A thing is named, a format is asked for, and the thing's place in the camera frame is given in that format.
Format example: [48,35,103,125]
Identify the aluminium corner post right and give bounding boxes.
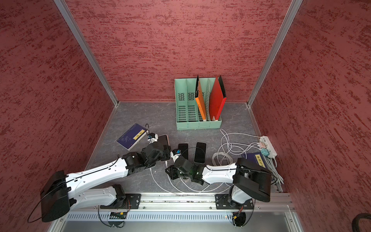
[247,0,303,108]

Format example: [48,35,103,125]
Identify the aluminium corner post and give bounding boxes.
[54,0,119,107]
[247,0,303,108]

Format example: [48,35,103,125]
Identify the pink case phone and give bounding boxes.
[178,143,189,160]

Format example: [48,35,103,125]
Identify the aluminium corner post left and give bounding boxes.
[54,0,119,107]

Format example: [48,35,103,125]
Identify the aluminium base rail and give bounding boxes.
[70,189,296,212]

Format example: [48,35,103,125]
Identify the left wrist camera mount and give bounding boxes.
[147,132,158,144]

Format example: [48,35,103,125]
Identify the bundle of white cables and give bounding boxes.
[149,129,285,195]

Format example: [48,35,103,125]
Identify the white power strip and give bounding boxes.
[260,136,277,159]

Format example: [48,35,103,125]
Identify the white case phone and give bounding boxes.
[194,142,207,164]

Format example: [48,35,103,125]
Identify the purple book yellow label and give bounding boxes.
[117,123,148,151]

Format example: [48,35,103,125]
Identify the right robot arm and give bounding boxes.
[165,156,272,209]

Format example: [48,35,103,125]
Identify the red folder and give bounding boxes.
[209,76,227,121]

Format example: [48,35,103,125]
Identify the dark phone far left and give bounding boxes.
[158,134,169,148]

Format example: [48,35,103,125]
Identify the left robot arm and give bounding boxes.
[40,142,171,222]

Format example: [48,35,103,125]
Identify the orange folder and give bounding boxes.
[195,76,207,121]

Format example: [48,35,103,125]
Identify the green file organizer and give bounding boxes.
[174,78,222,131]

